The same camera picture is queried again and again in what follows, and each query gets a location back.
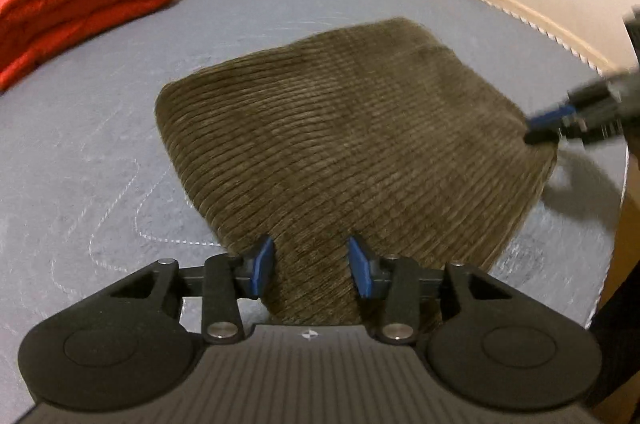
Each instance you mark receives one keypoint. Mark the grey quilted mattress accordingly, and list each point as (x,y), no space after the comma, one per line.
(87,191)

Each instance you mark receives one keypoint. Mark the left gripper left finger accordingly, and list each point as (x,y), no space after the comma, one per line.
(248,274)

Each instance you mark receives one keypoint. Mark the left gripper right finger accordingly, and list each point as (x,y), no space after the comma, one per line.
(374,275)

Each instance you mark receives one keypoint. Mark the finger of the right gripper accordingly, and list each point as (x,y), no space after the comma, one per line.
(546,120)
(541,137)

